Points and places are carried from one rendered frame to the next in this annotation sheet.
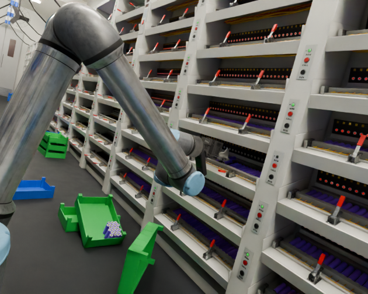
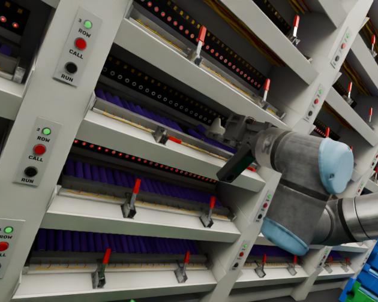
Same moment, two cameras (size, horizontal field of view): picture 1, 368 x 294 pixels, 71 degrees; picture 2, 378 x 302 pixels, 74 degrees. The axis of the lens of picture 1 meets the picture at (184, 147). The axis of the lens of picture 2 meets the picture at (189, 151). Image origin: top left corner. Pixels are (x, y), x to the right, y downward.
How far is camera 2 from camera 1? 134 cm
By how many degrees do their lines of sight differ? 88
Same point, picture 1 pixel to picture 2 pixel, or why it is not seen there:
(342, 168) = not seen: hidden behind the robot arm
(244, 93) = (284, 46)
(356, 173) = not seen: hidden behind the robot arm
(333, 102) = (336, 100)
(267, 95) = (304, 67)
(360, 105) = (344, 108)
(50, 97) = not seen: outside the picture
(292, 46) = (339, 15)
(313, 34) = (354, 17)
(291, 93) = (322, 77)
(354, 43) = (360, 51)
